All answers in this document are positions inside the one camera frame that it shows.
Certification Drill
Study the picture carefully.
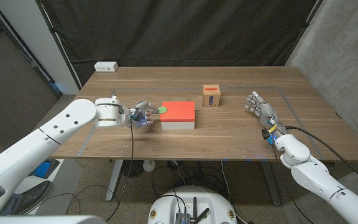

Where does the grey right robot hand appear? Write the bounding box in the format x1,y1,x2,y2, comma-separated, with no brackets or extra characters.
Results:
244,91,287,146

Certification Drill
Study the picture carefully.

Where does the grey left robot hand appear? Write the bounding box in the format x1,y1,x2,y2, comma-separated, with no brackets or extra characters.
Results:
126,101,160,129

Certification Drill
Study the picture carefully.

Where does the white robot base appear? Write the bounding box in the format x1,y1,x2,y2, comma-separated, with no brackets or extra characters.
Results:
147,185,238,224

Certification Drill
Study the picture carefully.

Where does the red box with white base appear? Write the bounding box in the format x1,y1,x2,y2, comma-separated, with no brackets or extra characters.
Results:
160,101,196,131

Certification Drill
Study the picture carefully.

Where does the wooden box with coloured slots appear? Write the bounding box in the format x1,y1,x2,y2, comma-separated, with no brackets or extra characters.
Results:
202,83,221,108

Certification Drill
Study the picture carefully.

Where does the white round floor object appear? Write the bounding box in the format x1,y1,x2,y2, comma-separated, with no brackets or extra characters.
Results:
142,159,156,173

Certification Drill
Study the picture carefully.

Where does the black round floor fan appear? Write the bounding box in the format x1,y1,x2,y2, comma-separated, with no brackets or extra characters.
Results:
122,160,145,179

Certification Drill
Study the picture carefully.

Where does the white power strip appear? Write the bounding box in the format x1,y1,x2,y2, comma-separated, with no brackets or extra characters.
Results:
93,61,119,73

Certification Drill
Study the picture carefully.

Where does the black backdrop stand pole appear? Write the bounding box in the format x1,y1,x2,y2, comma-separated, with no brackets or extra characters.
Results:
35,0,83,91
282,0,324,67

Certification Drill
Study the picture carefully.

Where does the white table leg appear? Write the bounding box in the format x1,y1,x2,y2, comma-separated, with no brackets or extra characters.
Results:
105,159,124,202

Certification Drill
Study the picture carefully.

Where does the grey table leg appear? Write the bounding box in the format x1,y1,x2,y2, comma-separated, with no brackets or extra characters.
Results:
259,161,282,207

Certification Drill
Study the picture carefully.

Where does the black backdrop curtain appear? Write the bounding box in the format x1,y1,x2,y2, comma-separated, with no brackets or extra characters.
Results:
37,0,323,88

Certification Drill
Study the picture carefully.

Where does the white floor platform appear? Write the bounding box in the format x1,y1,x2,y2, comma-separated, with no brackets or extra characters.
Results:
14,158,84,215

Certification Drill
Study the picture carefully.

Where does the blue foot pedal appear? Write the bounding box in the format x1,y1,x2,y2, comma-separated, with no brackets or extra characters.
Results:
32,160,60,179

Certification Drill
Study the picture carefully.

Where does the dark leather shoe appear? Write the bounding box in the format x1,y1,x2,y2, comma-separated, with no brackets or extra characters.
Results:
0,180,53,216

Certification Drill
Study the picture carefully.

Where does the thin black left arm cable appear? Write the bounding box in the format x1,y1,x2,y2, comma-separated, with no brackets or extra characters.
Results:
104,126,135,222

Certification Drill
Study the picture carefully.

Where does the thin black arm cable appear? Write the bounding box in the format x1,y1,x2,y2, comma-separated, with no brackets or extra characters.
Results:
104,126,135,222
270,144,316,224

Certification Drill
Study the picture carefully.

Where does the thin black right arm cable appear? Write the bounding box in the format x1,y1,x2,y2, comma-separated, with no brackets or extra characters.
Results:
270,144,316,224

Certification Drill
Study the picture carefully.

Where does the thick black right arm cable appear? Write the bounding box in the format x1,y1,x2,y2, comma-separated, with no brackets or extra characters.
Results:
285,125,358,191

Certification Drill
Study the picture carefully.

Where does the black floor cable bundle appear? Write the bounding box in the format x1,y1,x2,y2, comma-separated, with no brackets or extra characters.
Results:
150,160,239,203

